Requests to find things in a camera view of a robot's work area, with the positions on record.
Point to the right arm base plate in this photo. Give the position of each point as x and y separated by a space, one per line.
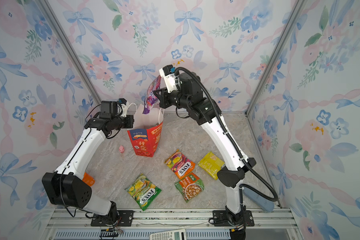
225 218

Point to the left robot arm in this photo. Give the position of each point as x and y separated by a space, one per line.
65 186

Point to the blue grey cloth roll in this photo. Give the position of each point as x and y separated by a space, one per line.
266 205

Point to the white calculator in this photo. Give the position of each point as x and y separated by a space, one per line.
179 234

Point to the yellow snack packet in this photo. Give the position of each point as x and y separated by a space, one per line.
211 164

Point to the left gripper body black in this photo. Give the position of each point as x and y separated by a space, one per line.
122 122

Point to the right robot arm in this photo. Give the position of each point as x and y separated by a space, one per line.
209 116

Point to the green noodle snack packet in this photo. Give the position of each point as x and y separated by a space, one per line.
190 186

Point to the orange object by wall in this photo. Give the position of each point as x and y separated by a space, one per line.
88 179

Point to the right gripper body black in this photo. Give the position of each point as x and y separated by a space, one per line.
177 100

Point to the small pink toy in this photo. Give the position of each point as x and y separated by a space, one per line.
121 149

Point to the red paper gift bag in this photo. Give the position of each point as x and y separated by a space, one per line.
146 132

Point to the green Fox's candy bag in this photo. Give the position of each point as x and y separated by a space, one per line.
143 191

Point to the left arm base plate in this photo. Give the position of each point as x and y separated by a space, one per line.
121 218

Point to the purple Fox's candy bag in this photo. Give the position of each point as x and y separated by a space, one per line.
150 98

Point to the orange Fox's candy bag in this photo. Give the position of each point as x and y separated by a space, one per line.
179 164

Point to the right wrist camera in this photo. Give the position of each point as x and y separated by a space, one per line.
167 73

